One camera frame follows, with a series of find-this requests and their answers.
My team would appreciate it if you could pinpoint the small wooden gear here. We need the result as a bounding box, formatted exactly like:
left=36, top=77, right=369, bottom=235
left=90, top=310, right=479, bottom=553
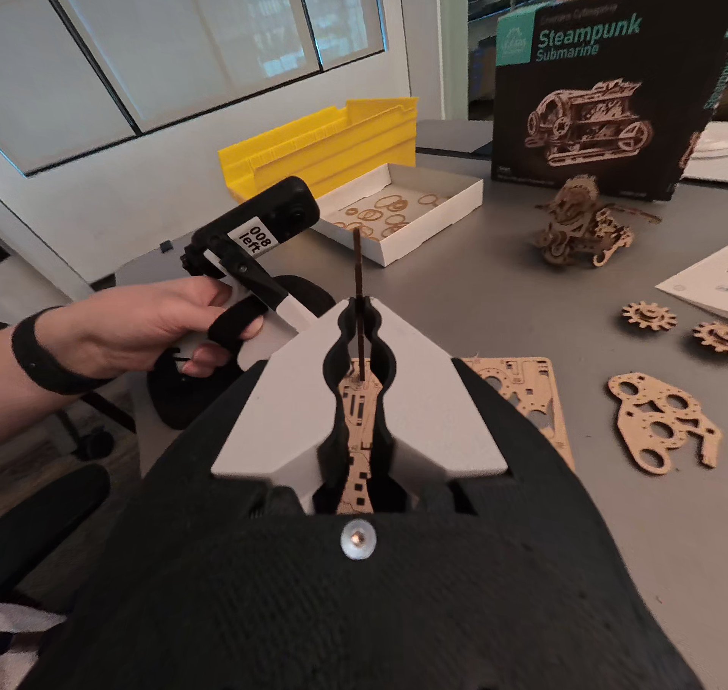
left=692, top=321, right=728, bottom=354
left=620, top=300, right=678, bottom=332

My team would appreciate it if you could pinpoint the yellow plastic bin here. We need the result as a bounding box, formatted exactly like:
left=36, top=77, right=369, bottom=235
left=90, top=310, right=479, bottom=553
left=218, top=97, right=419, bottom=202

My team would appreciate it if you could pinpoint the assembled wooden model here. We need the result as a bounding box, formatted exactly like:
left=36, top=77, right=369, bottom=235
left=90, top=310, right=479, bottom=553
left=533, top=175, right=664, bottom=268

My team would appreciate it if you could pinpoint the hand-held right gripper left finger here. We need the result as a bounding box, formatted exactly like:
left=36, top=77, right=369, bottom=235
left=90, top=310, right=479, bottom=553
left=212, top=298, right=359, bottom=513

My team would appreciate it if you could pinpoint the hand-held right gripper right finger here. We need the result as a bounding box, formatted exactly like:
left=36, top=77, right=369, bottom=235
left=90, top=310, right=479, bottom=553
left=364, top=297, right=508, bottom=513

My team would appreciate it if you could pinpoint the white instruction sheet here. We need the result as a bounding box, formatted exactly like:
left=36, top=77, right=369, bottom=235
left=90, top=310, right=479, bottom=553
left=654, top=246, right=728, bottom=319

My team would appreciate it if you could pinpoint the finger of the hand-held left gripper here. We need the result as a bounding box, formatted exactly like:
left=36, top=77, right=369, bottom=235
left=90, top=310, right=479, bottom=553
left=236, top=316, right=300, bottom=374
left=202, top=247, right=317, bottom=333

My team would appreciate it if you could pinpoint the pile of wooden rings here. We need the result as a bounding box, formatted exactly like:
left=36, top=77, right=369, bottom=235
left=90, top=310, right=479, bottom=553
left=333, top=192, right=442, bottom=242

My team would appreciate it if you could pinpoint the striped cloth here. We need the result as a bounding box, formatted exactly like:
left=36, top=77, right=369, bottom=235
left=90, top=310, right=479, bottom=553
left=0, top=601, right=68, bottom=654

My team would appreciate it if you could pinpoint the black chair armrest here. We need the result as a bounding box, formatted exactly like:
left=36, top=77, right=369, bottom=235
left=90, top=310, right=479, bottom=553
left=0, top=463, right=112, bottom=591

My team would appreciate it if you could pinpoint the white cardboard tray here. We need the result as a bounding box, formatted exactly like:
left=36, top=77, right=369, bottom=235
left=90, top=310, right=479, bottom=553
left=310, top=163, right=484, bottom=268

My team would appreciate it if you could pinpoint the person's left hand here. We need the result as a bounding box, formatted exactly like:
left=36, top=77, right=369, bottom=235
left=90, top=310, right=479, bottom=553
left=48, top=277, right=265, bottom=383

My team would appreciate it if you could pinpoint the person's left forearm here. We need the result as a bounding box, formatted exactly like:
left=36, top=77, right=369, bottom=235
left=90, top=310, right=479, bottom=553
left=0, top=326, right=77, bottom=447

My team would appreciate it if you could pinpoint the black model kit box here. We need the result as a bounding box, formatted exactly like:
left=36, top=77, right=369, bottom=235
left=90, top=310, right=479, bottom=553
left=491, top=0, right=728, bottom=202

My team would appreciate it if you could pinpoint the laser-cut wooden parts sheet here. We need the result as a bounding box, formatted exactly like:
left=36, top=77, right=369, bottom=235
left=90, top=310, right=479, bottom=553
left=336, top=357, right=576, bottom=515

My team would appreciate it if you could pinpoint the wooden plate with holes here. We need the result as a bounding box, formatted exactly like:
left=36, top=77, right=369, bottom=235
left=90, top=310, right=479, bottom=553
left=607, top=372, right=723, bottom=476

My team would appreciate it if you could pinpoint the thin dark wooden stick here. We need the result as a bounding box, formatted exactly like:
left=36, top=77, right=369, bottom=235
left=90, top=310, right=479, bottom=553
left=353, top=227, right=368, bottom=381

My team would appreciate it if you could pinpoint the window with dark frame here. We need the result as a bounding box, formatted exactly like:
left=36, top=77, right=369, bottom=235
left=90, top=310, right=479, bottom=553
left=0, top=0, right=391, bottom=178

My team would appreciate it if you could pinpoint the stack of white paper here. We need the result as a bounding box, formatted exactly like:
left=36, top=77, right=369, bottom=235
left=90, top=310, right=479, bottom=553
left=679, top=122, right=728, bottom=183

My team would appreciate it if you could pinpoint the black wristband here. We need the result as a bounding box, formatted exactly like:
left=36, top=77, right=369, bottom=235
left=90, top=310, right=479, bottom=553
left=11, top=306, right=115, bottom=395

